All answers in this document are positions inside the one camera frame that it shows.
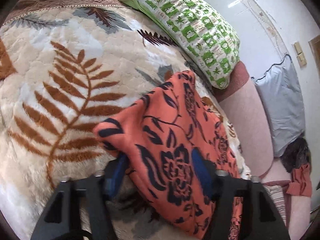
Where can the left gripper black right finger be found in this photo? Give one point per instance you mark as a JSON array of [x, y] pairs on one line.
[[260, 218]]

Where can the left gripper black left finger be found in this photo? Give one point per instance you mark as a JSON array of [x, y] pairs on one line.
[[77, 208]]

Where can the orange floral blouse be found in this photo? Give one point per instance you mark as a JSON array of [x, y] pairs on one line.
[[158, 133]]

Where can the striped floral pillow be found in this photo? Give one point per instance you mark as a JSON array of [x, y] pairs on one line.
[[276, 193]]

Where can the pink sofa cushion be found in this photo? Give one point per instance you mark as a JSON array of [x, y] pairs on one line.
[[297, 207]]

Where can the rust red cloth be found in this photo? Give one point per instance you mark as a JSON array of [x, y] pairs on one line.
[[301, 184]]

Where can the black furry item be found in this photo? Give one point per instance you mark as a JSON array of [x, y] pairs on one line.
[[296, 154]]

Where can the pink bolster cushion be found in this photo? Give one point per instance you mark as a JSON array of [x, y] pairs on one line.
[[242, 105]]

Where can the grey pillow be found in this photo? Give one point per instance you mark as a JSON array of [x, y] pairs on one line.
[[280, 92]]

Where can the leaf-pattern fleece blanket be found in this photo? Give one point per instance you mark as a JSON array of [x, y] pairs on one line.
[[67, 65]]

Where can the green white checkered pillow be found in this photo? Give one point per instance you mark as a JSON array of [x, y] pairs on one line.
[[205, 36]]

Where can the beige wall light switches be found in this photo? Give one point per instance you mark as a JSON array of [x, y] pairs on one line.
[[300, 55]]

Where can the framed wall plaque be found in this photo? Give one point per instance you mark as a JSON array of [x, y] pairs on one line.
[[315, 48]]

